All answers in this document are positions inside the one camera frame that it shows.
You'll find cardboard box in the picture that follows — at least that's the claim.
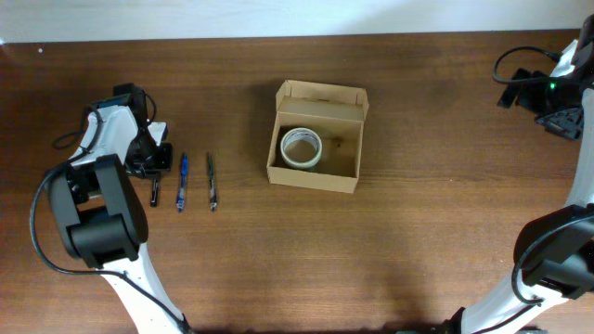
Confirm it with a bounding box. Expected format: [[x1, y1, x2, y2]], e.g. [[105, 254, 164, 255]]
[[266, 80, 369, 193]]

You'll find blue pen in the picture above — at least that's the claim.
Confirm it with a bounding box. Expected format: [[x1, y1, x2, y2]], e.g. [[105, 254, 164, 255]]
[[175, 152, 188, 213]]

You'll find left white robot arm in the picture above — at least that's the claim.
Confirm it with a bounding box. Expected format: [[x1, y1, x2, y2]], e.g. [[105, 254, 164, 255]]
[[38, 83, 191, 333]]

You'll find dark grey pen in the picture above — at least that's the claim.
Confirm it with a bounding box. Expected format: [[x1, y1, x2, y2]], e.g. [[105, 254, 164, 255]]
[[207, 153, 218, 212]]

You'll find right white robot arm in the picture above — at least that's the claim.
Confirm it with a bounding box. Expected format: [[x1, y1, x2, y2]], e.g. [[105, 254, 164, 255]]
[[436, 17, 593, 334]]

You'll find black pen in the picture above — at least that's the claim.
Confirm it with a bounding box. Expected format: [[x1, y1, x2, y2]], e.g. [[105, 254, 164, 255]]
[[149, 178, 161, 208]]

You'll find white masking tape roll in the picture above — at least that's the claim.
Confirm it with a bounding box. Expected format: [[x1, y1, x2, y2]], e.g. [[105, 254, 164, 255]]
[[280, 127, 323, 170]]

